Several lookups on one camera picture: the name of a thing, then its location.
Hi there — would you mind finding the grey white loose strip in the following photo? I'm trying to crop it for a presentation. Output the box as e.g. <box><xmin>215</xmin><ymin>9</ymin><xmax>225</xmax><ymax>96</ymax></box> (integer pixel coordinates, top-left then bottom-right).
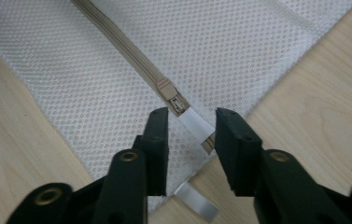
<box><xmin>173</xmin><ymin>181</ymin><xmax>220</xmax><ymax>224</ymax></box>

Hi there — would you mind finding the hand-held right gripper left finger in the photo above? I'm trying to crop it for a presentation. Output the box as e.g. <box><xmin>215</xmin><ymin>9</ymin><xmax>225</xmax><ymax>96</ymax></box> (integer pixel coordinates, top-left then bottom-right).
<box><xmin>92</xmin><ymin>106</ymin><xmax>170</xmax><ymax>224</ymax></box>

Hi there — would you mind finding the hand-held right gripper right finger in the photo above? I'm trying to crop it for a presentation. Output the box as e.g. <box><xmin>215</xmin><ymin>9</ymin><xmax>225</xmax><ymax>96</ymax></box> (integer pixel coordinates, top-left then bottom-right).
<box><xmin>215</xmin><ymin>107</ymin><xmax>352</xmax><ymax>224</ymax></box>

